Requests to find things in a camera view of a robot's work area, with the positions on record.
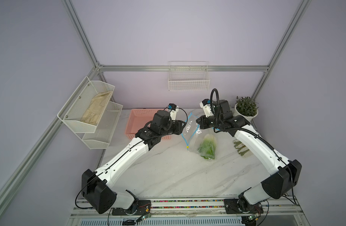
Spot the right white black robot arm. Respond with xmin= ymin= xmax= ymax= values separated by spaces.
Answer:
xmin=196 ymin=89 xmax=302 ymax=212

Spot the chinese cabbage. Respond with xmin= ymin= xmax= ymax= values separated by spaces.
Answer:
xmin=197 ymin=134 xmax=217 ymax=160

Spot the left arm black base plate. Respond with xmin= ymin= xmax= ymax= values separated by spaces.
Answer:
xmin=111 ymin=200 xmax=151 ymax=216

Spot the aluminium front rail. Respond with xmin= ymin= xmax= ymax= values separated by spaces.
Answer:
xmin=68 ymin=197 xmax=305 ymax=219

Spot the white two-tier mesh shelf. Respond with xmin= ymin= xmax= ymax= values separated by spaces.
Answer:
xmin=57 ymin=77 xmax=123 ymax=149

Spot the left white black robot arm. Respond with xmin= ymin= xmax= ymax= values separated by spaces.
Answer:
xmin=79 ymin=104 xmax=187 ymax=215

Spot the white wire wall basket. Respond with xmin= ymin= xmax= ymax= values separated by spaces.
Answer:
xmin=168 ymin=61 xmax=210 ymax=91

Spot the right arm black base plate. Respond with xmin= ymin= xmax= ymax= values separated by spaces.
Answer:
xmin=224 ymin=198 xmax=263 ymax=214

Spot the potted green plant white pot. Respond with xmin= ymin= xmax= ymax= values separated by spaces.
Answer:
xmin=233 ymin=96 xmax=258 ymax=122

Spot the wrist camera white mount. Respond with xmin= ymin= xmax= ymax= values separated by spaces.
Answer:
xmin=167 ymin=104 xmax=179 ymax=121
xmin=199 ymin=99 xmax=214 ymax=118

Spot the beige cloth in shelf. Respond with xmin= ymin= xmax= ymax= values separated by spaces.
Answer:
xmin=80 ymin=91 xmax=113 ymax=126

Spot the pink plastic basket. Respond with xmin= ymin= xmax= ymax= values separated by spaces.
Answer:
xmin=125 ymin=108 xmax=159 ymax=139

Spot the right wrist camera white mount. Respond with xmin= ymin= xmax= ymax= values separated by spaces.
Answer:
xmin=199 ymin=99 xmax=214 ymax=118

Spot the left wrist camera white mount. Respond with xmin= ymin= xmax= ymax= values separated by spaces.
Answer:
xmin=167 ymin=104 xmax=179 ymax=121

